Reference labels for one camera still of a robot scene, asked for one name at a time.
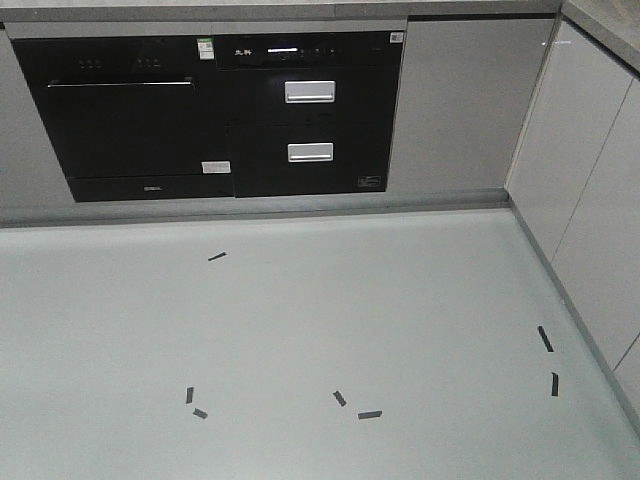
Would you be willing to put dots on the black disinfection cabinet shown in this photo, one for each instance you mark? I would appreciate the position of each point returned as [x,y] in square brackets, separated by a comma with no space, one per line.
[259,123]

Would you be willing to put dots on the grey cabinet door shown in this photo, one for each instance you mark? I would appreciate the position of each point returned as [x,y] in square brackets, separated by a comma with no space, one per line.
[465,87]

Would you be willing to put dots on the grey side cabinet doors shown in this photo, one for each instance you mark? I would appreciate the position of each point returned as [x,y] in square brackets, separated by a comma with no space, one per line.
[574,183]

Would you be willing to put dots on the silver lower drawer handle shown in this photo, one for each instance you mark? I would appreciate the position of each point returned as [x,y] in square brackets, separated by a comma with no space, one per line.
[310,152]

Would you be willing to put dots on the silver drawer handle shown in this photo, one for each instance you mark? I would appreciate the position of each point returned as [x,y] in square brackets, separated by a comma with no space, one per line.
[310,152]
[309,92]

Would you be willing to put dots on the silver upper drawer handle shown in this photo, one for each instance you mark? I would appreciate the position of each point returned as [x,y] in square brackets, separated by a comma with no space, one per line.
[309,92]

